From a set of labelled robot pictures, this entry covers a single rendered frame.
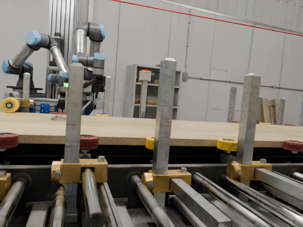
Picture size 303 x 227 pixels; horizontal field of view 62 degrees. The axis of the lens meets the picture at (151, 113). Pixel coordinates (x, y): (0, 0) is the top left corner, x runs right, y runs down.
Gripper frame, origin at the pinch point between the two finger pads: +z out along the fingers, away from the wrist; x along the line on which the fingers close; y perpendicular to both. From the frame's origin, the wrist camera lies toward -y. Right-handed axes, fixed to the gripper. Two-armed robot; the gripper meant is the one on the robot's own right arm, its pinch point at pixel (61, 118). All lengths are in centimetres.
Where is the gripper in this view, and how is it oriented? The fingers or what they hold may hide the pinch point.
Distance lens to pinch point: 203.4
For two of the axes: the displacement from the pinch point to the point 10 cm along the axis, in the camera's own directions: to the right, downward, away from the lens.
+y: -3.0, -1.0, 9.5
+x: -9.5, -0.6, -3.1
